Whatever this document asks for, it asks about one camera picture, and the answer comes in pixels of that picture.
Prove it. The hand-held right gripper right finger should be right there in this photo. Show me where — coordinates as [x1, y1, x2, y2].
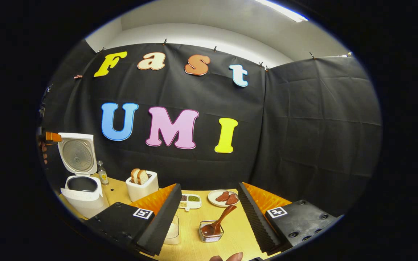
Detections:
[238, 182, 340, 256]

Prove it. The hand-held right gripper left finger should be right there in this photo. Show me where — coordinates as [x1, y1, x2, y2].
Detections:
[86, 184, 183, 257]

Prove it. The clear box of white rice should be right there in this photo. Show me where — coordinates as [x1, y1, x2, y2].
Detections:
[164, 215, 181, 245]

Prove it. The brown wooden spoon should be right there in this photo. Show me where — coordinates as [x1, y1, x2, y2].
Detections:
[201, 205, 238, 237]

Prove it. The metal wire chopstick holder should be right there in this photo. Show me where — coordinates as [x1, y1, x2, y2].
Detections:
[198, 220, 225, 243]

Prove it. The white rice cooker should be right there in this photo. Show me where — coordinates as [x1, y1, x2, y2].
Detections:
[57, 132, 110, 219]

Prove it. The white divided bean dish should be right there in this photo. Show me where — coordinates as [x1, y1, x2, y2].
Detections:
[178, 193, 202, 211]

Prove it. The white toaster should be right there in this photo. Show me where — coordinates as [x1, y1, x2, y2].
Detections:
[126, 170, 159, 202]

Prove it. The white round plate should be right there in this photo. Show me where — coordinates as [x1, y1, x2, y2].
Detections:
[208, 189, 240, 208]

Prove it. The small glass bottle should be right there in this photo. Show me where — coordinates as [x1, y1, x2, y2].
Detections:
[97, 160, 109, 186]

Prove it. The black backdrop cloth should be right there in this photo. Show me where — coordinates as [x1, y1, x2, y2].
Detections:
[37, 38, 383, 218]

